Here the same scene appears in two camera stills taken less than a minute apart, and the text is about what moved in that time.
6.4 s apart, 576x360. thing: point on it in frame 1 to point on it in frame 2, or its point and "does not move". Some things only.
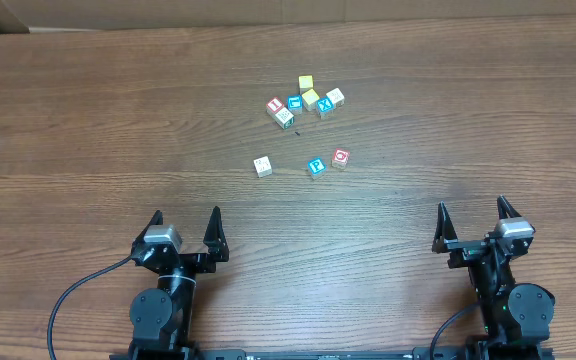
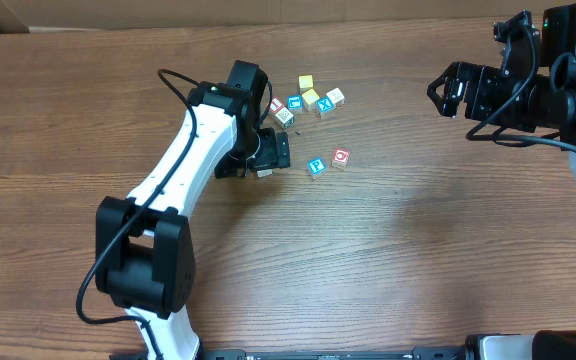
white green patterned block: [283, 117] does not move
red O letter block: [340, 158] does not move
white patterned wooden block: [263, 166] does not move
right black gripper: [473, 248] to [471, 91]
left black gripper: [188, 260] to [282, 150]
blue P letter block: [316, 166] does not move
